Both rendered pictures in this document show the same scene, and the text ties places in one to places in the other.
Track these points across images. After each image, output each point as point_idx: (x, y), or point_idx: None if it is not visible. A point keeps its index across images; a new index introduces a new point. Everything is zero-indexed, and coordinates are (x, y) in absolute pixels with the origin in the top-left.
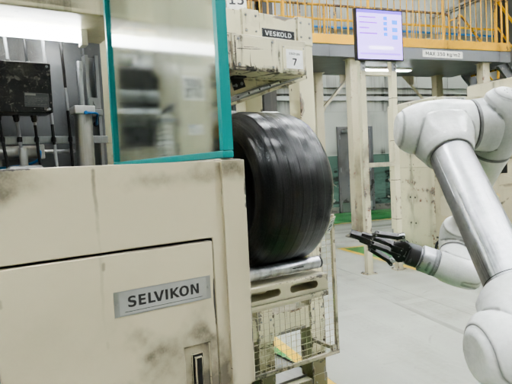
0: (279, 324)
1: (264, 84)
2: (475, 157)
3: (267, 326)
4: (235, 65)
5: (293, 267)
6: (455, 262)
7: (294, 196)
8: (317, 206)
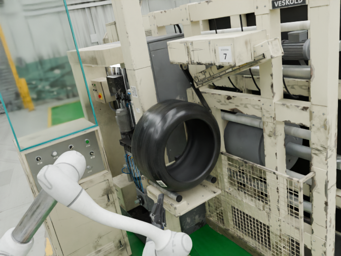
0: (284, 228)
1: None
2: (42, 190)
3: (274, 223)
4: (191, 61)
5: (164, 192)
6: (143, 251)
7: (135, 160)
8: (144, 170)
